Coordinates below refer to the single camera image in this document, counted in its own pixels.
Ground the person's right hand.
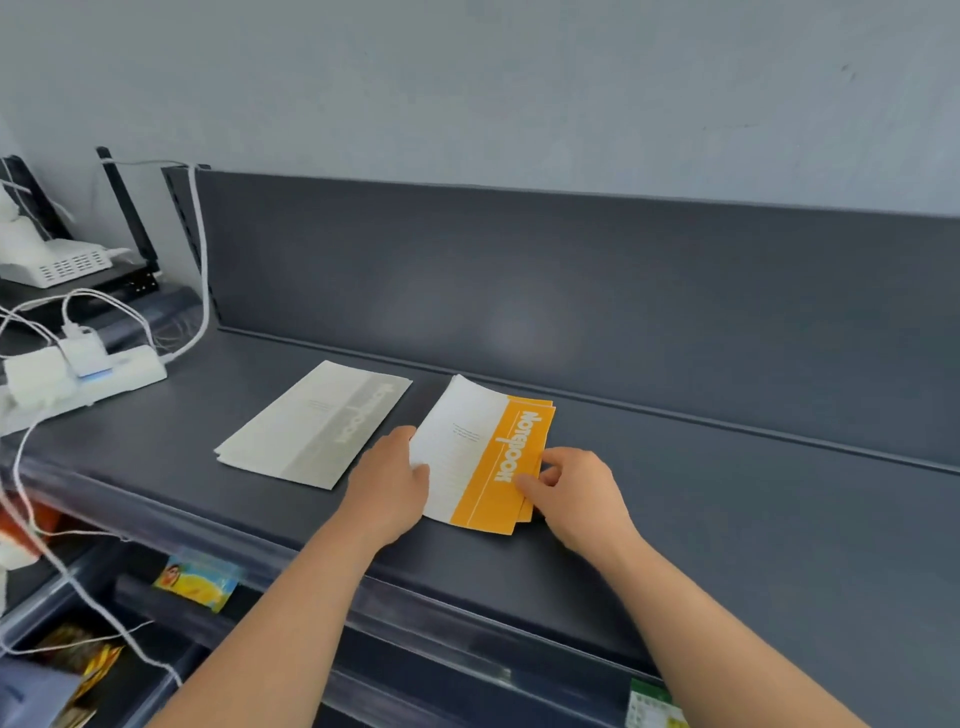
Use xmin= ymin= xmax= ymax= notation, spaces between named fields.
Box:
xmin=513 ymin=447 xmax=646 ymax=575

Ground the person's left hand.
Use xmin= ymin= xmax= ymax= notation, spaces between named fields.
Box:
xmin=333 ymin=425 xmax=431 ymax=555

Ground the small grey notebook stack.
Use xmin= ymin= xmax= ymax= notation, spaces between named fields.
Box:
xmin=214 ymin=359 xmax=414 ymax=493

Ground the small orange notebook stack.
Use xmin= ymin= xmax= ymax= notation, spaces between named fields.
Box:
xmin=408 ymin=373 xmax=558 ymax=538

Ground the person's left forearm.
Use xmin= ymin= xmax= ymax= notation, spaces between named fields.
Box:
xmin=146 ymin=517 xmax=391 ymax=728

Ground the person's right forearm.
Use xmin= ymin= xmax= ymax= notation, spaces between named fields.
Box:
xmin=596 ymin=533 xmax=871 ymax=728

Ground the yellow blue snack packet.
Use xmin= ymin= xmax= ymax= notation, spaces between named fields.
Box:
xmin=152 ymin=551 xmax=245 ymax=615

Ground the green white price tag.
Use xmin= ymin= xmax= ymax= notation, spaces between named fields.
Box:
xmin=624 ymin=678 xmax=688 ymax=728

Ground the dark grey back panel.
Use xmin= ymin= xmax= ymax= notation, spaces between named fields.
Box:
xmin=191 ymin=168 xmax=960 ymax=478

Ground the white power strip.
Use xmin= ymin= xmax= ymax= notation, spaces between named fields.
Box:
xmin=0 ymin=343 xmax=169 ymax=438

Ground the slotted dark metal upright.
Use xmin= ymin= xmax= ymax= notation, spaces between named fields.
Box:
xmin=161 ymin=164 xmax=223 ymax=331

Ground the black router body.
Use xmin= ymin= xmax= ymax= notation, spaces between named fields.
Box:
xmin=0 ymin=254 xmax=163 ymax=313

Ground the white charger plug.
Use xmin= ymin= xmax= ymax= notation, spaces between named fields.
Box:
xmin=58 ymin=322 xmax=114 ymax=379

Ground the yellow brown snack packet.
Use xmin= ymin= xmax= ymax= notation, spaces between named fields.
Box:
xmin=29 ymin=622 xmax=125 ymax=728

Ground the orange white packet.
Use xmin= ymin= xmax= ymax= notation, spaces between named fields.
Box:
xmin=0 ymin=500 xmax=65 ymax=573

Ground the white power adapter block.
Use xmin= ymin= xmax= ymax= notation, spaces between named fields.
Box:
xmin=3 ymin=346 xmax=76 ymax=410

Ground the white vented device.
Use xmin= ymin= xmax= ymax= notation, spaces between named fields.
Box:
xmin=0 ymin=217 xmax=133 ymax=290

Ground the clear plastic price rail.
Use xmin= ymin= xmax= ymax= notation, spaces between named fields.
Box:
xmin=0 ymin=442 xmax=676 ymax=728

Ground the thick white braided cable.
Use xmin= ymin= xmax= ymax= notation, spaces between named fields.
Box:
xmin=161 ymin=161 xmax=213 ymax=367

